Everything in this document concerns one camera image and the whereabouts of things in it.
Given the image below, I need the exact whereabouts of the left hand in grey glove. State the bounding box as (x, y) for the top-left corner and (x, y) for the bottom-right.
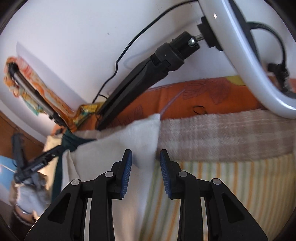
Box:
(9, 172), (50, 226)

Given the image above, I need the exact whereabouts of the plaid beige blanket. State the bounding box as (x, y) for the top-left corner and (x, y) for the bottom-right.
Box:
(74, 108), (296, 163)

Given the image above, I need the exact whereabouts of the folded tripod with colourful cloth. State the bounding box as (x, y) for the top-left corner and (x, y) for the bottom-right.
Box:
(3, 57), (104, 132)

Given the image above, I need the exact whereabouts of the striped yellow bed cover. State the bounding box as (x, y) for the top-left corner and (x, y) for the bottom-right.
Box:
(140, 154), (295, 240)

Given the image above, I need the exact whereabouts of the orange bed sheet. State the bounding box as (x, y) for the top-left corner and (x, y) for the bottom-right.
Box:
(78, 77), (296, 132)

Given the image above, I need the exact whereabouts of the black ring light cable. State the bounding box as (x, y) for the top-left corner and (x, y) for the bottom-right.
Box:
(92, 0), (200, 104)

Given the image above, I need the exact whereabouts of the black ring light stand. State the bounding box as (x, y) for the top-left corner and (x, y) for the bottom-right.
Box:
(96, 17), (222, 131)

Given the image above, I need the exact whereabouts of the white ring light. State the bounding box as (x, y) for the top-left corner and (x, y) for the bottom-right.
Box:
(199, 1), (295, 119)

